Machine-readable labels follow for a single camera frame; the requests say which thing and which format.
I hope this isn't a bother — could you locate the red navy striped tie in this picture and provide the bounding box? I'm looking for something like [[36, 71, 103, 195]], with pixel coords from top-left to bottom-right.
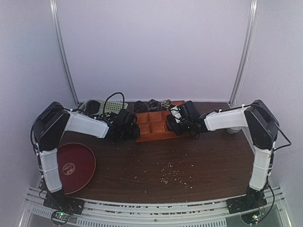
[[166, 114, 180, 135]]

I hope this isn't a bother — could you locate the orange wooden divider tray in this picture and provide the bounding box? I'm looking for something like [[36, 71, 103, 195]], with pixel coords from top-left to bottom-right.
[[135, 101, 189, 142]]

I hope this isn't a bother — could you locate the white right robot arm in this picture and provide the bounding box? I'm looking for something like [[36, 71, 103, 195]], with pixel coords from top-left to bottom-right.
[[166, 100, 279, 209]]

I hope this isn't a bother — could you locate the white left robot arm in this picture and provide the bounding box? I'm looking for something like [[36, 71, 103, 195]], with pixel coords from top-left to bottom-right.
[[30, 102, 140, 210]]

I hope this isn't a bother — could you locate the black white floral tie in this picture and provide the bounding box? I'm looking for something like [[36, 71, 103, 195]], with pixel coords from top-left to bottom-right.
[[93, 112, 117, 122]]

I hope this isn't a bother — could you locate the pale green plastic basket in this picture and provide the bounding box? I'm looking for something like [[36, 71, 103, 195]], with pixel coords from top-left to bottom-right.
[[77, 99, 128, 114]]

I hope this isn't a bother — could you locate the brown patterned rolled tie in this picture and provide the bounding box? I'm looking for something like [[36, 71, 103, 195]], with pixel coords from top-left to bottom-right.
[[134, 101, 146, 113]]

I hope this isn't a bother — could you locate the beige patterned rolled tie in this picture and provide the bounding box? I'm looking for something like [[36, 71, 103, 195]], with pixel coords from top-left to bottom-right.
[[160, 99, 172, 111]]

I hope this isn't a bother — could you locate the black rolled tie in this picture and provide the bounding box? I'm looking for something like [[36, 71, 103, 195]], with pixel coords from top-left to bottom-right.
[[86, 100, 100, 114]]

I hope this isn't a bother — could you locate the white ceramic bowl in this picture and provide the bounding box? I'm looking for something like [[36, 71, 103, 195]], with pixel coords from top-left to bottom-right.
[[227, 127, 242, 134]]

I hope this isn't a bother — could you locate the round red tray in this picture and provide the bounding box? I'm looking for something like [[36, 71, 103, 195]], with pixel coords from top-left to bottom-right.
[[57, 143, 96, 195]]

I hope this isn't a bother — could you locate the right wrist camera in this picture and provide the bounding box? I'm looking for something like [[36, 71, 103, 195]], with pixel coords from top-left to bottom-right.
[[170, 101, 200, 123]]

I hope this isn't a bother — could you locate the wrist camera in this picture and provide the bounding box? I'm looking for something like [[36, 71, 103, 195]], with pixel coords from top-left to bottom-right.
[[170, 101, 200, 123], [112, 109, 137, 129]]

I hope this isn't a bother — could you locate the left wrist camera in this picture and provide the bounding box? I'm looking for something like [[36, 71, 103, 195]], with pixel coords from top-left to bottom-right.
[[112, 109, 137, 129]]

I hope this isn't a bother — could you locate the aluminium corner post right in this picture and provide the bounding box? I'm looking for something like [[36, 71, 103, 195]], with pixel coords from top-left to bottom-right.
[[229, 0, 258, 107]]

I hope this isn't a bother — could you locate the aluminium corner post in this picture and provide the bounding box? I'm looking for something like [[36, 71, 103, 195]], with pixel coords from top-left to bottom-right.
[[49, 0, 79, 105], [229, 0, 258, 107]]

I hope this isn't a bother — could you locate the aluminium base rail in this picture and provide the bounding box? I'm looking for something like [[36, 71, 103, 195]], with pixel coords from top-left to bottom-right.
[[18, 187, 292, 227]]

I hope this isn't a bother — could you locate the aluminium corner post left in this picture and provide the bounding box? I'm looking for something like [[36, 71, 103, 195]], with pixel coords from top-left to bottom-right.
[[49, 0, 79, 105]]

